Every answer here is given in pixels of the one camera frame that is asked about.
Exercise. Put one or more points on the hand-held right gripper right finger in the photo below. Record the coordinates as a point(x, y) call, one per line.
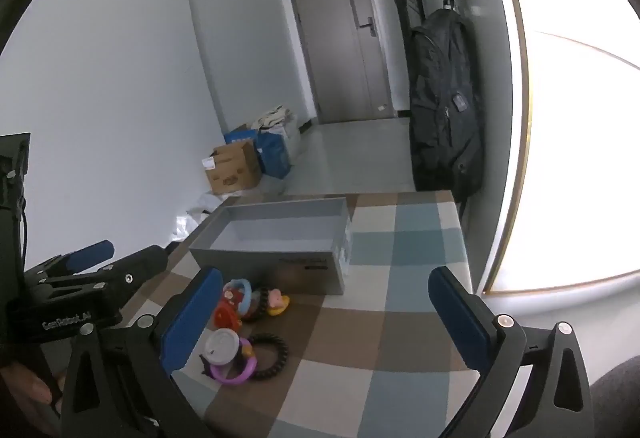
point(460, 318)

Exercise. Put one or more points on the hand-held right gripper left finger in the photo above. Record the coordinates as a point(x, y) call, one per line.
point(192, 318)

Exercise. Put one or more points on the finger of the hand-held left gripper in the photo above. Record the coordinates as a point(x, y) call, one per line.
point(137, 265)
point(90, 255)

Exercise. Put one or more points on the red charm with white figure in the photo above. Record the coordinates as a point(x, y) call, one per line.
point(223, 318)

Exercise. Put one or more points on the white round dial watch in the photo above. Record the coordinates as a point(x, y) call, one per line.
point(222, 347)

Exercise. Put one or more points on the red round charm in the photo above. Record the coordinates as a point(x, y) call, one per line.
point(235, 300)

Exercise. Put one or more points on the grey cardboard storage box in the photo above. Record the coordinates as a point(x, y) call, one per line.
point(300, 263)

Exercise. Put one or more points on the person's left hand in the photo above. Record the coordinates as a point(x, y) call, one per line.
point(30, 390)

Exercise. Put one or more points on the white plastic bags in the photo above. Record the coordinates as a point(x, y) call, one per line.
point(195, 213)

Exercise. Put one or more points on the checked tablecloth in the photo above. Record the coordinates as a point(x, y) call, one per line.
point(360, 343)

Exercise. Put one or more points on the brown cardboard box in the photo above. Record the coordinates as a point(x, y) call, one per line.
point(235, 170)

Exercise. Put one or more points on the blue shopping bag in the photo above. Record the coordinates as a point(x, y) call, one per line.
point(272, 152)

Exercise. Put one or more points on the bright gold-framed window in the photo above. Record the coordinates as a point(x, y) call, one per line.
point(575, 142)

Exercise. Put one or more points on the black backpack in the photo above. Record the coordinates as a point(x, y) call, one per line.
point(440, 107)

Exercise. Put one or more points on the grey door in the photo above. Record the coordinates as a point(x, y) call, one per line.
point(335, 57)

